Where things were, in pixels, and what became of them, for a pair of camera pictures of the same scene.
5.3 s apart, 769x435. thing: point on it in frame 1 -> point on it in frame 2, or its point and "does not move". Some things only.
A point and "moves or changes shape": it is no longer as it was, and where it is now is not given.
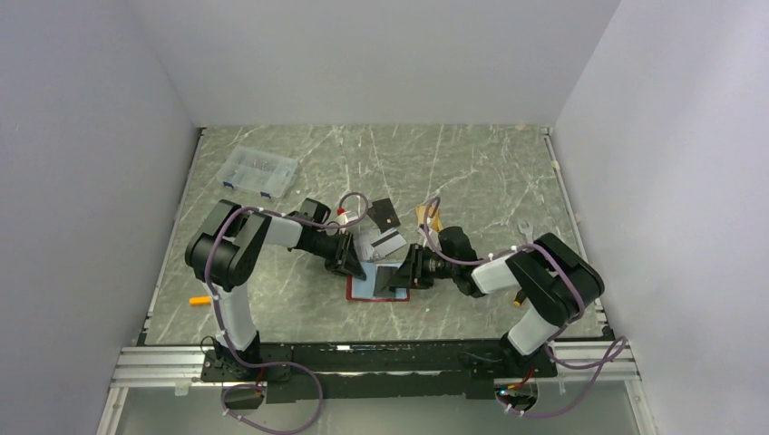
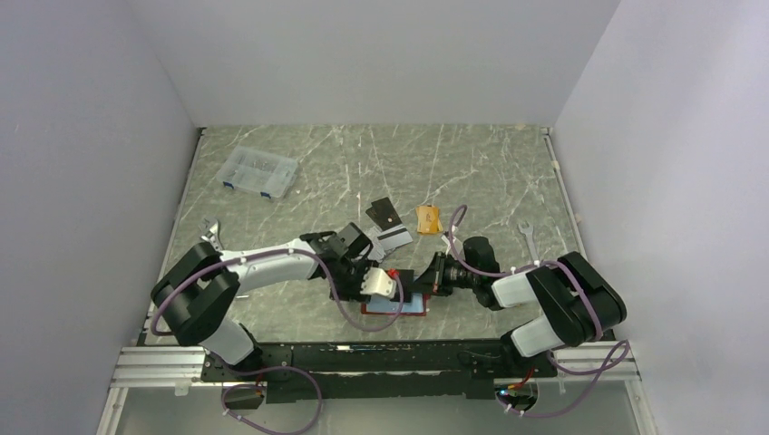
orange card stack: [421, 210] does not move
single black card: [384, 277] moves or changes shape
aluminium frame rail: [153, 364] does not move
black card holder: [384, 215] does not move
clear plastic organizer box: [269, 173] does not move
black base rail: [371, 371] does not move
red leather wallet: [377, 285] moves or changes shape
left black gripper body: [326, 246] -> [347, 282]
